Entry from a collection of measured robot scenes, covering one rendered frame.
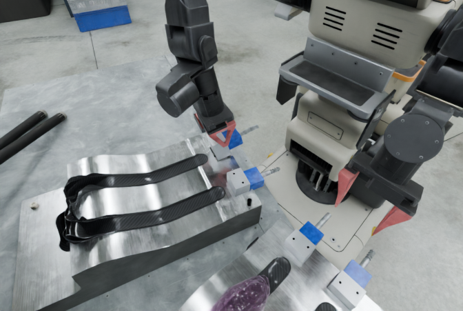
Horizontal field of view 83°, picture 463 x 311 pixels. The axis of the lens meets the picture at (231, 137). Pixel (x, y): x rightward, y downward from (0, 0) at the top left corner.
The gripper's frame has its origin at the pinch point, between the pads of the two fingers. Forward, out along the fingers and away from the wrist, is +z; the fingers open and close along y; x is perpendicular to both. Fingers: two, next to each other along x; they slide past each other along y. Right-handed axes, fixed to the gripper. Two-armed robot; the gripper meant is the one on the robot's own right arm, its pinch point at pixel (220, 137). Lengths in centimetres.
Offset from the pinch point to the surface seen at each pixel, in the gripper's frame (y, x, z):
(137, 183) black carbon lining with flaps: 0.9, -22.4, 1.2
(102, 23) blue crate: -315, -36, 43
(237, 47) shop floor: -210, 87, 82
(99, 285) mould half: 17.4, -34.9, 6.1
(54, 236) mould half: 4.5, -41.7, 1.9
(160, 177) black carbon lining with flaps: 0.2, -17.5, 3.4
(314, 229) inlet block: 25.8, 8.5, 11.8
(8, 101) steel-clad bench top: -62, -60, -4
